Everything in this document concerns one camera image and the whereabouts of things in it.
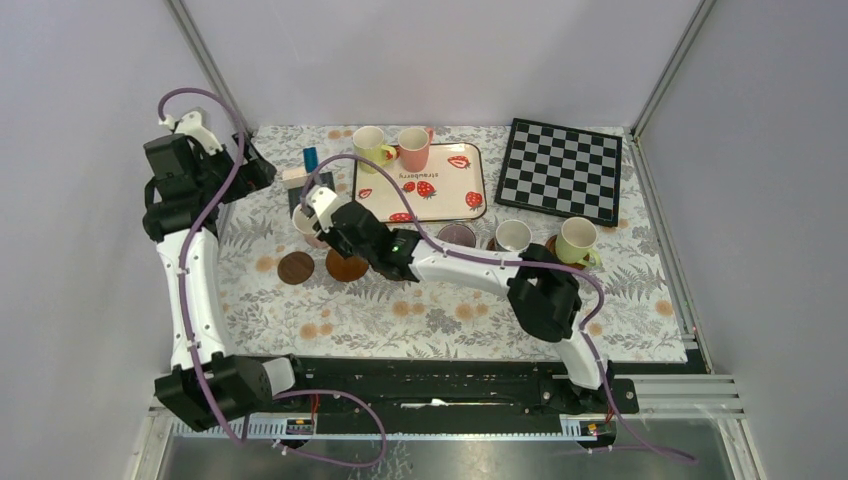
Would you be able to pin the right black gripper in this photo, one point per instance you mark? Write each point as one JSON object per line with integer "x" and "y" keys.
{"x": 329, "y": 238}

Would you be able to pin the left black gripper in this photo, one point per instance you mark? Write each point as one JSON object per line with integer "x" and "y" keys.
{"x": 254, "y": 174}

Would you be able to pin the brown coaster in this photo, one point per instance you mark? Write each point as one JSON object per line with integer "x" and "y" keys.
{"x": 553, "y": 248}
{"x": 345, "y": 269}

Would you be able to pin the pink mug front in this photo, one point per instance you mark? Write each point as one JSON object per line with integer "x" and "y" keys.
{"x": 305, "y": 226}

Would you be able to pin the pink mug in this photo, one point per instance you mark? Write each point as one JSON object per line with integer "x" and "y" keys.
{"x": 414, "y": 147}
{"x": 305, "y": 226}

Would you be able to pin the dark walnut coaster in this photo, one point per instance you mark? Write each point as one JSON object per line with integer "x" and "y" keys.
{"x": 295, "y": 268}

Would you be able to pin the yellow mug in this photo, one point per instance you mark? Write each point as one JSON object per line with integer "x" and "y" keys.
{"x": 370, "y": 143}

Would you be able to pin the grey purple mug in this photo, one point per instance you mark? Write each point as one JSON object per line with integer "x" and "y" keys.
{"x": 458, "y": 234}

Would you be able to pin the strawberry print serving tray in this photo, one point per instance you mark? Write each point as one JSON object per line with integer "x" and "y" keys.
{"x": 450, "y": 188}

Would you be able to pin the blue mug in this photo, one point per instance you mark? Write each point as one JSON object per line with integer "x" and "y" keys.
{"x": 512, "y": 236}

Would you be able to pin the black white chessboard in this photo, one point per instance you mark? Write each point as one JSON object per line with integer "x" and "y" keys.
{"x": 562, "y": 171}

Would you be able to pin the green mug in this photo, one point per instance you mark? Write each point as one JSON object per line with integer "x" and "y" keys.
{"x": 575, "y": 243}

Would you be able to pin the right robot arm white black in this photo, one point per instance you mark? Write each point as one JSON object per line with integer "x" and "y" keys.
{"x": 542, "y": 292}

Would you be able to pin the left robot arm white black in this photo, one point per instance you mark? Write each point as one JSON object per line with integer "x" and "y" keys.
{"x": 208, "y": 383}

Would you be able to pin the toy block stack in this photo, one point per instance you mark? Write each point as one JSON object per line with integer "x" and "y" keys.
{"x": 295, "y": 182}

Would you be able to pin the floral tablecloth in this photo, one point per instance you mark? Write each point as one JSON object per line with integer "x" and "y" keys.
{"x": 375, "y": 317}

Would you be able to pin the pink mug back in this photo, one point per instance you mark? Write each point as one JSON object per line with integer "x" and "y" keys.
{"x": 414, "y": 147}

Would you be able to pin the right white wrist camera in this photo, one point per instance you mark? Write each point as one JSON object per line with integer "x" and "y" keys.
{"x": 319, "y": 205}

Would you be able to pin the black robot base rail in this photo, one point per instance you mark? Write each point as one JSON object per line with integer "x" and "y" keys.
{"x": 363, "y": 396}

